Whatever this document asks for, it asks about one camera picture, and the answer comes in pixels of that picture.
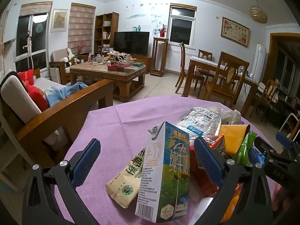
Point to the wooden sofa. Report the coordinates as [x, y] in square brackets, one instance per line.
[70, 112]

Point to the balcony glass door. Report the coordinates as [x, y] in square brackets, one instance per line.
[35, 42]

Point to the wall decal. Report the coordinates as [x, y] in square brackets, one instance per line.
[140, 18]

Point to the black television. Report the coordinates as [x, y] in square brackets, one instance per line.
[131, 43]

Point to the white cardboard box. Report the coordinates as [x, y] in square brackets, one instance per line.
[55, 75]

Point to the gold ceiling lamp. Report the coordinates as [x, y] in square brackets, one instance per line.
[257, 14]

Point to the white metal frame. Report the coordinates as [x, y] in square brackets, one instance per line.
[287, 120]

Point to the pink roller blind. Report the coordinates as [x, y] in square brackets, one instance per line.
[80, 25]

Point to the wooden television stand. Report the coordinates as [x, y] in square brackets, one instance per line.
[144, 62]

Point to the white framed window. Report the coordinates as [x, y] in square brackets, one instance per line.
[181, 30]

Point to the blue wrapper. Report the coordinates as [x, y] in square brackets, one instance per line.
[255, 155]

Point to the beige sofa cushion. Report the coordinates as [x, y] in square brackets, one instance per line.
[16, 96]

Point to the short roller blind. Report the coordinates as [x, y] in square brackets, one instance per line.
[35, 9]

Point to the wooden bookshelf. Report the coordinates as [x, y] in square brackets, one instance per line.
[114, 23]

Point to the grey white mailer bag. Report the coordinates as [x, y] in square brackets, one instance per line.
[199, 119]

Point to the wooden dining chair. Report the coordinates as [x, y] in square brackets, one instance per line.
[182, 58]
[267, 93]
[205, 55]
[230, 75]

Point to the large red cushion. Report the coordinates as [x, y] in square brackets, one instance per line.
[37, 97]

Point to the person's right hand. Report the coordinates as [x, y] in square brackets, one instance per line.
[282, 196]

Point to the green tray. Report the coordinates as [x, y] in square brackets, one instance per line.
[137, 64]

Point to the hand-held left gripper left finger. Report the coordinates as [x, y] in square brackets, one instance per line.
[85, 163]

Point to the wooden plant stand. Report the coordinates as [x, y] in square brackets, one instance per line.
[159, 56]

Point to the white plastic bag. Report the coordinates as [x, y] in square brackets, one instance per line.
[230, 117]

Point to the green snack packet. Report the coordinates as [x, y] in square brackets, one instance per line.
[245, 152]

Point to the small red cushion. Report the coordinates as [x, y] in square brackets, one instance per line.
[26, 77]

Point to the red flower pot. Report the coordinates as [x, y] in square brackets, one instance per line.
[162, 33]

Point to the red branch plant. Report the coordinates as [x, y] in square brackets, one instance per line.
[79, 47]

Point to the blue green milk carton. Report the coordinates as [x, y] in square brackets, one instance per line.
[164, 168]

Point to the wooden armchair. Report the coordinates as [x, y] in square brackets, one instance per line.
[58, 56]

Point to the red box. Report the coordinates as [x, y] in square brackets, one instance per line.
[116, 68]

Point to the beige milk powder packet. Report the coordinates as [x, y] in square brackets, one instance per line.
[126, 180]

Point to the wooden door frame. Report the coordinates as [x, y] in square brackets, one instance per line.
[271, 51]

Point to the wooden coffee table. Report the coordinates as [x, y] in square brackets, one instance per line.
[105, 75]

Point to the framed sunflower picture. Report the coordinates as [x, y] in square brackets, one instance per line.
[59, 20]

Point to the white standing air conditioner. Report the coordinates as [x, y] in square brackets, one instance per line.
[259, 61]

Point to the red printed carton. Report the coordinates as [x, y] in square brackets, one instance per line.
[201, 180]

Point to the wooden dining table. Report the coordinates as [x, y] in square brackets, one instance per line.
[199, 62]

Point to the white radiator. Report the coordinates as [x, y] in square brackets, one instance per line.
[173, 61]

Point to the framed flower painting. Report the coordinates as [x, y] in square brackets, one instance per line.
[234, 31]

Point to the orange packet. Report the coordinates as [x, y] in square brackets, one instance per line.
[232, 204]

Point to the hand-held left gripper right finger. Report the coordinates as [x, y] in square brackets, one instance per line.
[208, 163]

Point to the purple tablecloth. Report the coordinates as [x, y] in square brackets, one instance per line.
[117, 121]

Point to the plush toys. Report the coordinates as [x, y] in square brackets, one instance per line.
[71, 57]

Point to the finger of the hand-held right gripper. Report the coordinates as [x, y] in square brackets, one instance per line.
[283, 140]
[264, 145]

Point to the blue blanket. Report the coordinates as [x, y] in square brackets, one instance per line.
[63, 92]

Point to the yellow packet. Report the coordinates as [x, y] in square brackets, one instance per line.
[232, 138]

